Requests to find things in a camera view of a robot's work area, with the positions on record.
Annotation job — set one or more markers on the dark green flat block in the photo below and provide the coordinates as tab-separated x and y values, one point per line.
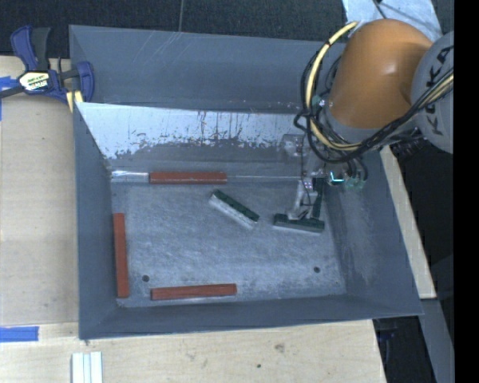
299	225
235	210

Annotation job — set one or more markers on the red-brown flat block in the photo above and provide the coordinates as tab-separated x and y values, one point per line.
120	253
193	291
187	178

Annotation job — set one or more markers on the grey metal bin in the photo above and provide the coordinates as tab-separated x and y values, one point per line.
207	253

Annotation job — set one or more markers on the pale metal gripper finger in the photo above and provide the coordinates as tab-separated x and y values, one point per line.
301	202
318	202

